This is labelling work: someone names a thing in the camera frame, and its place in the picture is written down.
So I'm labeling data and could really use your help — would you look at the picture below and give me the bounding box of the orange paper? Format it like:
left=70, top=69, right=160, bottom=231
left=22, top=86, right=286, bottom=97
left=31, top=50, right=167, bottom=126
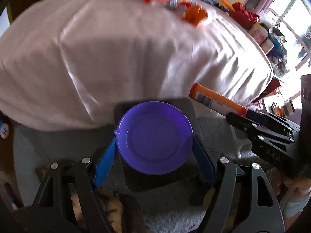
left=183, top=5, right=208, bottom=26

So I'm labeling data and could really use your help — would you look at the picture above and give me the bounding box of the red plastic bag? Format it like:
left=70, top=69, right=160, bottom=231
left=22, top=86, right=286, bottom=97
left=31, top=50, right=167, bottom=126
left=228, top=2, right=260, bottom=30

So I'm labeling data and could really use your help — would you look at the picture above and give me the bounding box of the pink satin tablecloth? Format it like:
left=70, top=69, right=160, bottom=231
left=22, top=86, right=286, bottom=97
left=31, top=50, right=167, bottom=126
left=1, top=0, right=273, bottom=131

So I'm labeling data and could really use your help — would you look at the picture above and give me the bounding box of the white bottle yellow label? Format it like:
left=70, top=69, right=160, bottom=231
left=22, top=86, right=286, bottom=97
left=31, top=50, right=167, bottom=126
left=260, top=38, right=274, bottom=54

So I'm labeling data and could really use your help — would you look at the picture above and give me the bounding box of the purple plastic plate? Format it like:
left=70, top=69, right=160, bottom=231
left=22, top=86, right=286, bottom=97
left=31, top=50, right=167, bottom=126
left=114, top=101, right=194, bottom=175

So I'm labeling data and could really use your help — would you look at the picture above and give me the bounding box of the orange handle stick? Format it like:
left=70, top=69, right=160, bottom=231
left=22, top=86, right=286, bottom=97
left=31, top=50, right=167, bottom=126
left=220, top=0, right=235, bottom=12

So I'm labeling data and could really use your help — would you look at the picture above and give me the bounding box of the person's right hand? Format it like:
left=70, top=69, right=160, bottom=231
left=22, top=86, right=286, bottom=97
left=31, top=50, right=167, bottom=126
left=271, top=169, right=310, bottom=201

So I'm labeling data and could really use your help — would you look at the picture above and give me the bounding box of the orange cylindrical tube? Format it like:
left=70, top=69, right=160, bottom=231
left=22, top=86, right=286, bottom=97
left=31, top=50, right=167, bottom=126
left=189, top=83, right=248, bottom=117

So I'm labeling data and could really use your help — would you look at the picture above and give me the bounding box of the white bottle pink label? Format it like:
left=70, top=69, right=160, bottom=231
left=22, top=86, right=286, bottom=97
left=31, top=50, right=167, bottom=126
left=248, top=23, right=268, bottom=45

